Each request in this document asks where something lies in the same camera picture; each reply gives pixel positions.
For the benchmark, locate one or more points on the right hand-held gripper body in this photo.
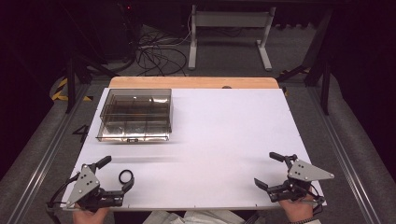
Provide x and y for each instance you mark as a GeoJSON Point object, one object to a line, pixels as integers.
{"type": "Point", "coordinates": [303, 173]}

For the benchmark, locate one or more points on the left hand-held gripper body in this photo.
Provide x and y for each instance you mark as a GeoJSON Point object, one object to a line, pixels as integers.
{"type": "Point", "coordinates": [83, 183]}

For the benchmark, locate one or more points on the transparent brown drawer box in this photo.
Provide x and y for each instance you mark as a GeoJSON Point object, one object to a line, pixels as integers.
{"type": "Point", "coordinates": [135, 115]}

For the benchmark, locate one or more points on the person's left hand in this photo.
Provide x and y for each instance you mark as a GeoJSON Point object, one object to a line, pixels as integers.
{"type": "Point", "coordinates": [90, 216]}

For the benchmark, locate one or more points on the person's right hand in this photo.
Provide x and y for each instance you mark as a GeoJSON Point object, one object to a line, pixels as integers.
{"type": "Point", "coordinates": [297, 210]}

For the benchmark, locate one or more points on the dark wristband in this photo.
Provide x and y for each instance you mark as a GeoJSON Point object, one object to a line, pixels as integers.
{"type": "Point", "coordinates": [301, 221]}

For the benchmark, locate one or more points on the person's light trousers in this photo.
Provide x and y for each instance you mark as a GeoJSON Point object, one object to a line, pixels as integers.
{"type": "Point", "coordinates": [193, 217]}

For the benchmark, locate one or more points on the black metal stand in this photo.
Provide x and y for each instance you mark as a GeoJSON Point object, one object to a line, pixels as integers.
{"type": "Point", "coordinates": [71, 84]}
{"type": "Point", "coordinates": [325, 84]}

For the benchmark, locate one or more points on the dark cabinet with red light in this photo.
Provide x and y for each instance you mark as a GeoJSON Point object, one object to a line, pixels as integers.
{"type": "Point", "coordinates": [120, 28]}

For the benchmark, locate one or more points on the grey metal floor rail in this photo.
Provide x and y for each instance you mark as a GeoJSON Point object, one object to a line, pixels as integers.
{"type": "Point", "coordinates": [40, 165]}
{"type": "Point", "coordinates": [339, 149]}

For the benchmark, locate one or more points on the white desk frame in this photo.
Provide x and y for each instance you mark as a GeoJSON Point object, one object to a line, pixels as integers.
{"type": "Point", "coordinates": [230, 19]}

